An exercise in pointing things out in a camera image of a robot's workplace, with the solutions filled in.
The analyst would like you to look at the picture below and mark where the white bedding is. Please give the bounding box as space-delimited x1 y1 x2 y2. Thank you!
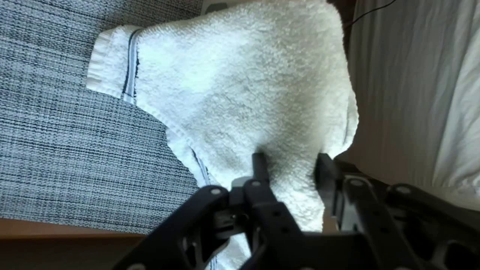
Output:
335 0 480 213

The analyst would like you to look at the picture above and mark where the white towel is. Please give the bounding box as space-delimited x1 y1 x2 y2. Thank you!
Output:
86 0 360 270

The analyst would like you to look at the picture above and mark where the grey woven mat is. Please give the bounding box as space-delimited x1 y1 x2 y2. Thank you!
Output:
0 0 207 237

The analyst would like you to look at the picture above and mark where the wooden side table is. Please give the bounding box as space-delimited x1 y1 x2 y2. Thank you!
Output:
0 217 152 270

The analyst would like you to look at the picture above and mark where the black cable over bedding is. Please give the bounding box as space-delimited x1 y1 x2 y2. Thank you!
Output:
348 0 398 27

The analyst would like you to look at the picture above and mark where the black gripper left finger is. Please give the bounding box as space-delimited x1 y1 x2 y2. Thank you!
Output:
113 151 323 270

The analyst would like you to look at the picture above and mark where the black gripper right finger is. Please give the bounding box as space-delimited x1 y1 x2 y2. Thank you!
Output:
312 151 480 270

